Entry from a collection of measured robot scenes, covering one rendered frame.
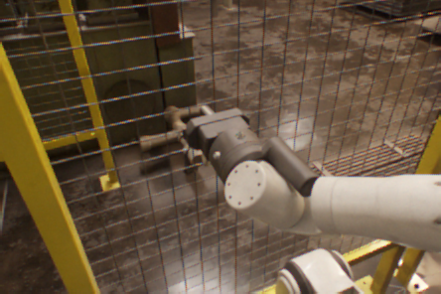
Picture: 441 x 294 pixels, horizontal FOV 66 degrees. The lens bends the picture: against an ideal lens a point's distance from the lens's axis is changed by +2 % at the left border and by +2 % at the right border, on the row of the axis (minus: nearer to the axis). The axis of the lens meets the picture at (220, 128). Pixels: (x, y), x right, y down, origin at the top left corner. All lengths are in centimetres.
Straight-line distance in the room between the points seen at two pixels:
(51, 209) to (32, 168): 10
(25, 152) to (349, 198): 48
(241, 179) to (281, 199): 6
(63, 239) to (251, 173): 45
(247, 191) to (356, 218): 13
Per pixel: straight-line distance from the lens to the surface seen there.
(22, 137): 61
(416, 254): 182
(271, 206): 43
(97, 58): 239
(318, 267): 105
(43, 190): 67
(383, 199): 38
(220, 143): 52
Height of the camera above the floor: 155
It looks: 34 degrees down
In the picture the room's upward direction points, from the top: 1 degrees counter-clockwise
